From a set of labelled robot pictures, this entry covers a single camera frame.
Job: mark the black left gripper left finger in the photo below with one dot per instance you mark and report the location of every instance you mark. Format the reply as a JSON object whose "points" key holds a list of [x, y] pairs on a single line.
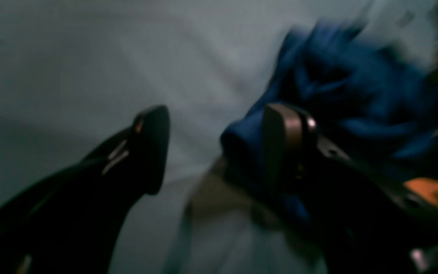
{"points": [[68, 222]]}

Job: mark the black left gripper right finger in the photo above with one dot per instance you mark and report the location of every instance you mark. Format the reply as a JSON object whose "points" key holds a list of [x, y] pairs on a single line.
{"points": [[365, 222]]}

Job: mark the dark blue t-shirt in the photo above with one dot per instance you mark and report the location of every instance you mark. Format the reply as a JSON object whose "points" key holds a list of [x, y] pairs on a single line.
{"points": [[374, 106]]}

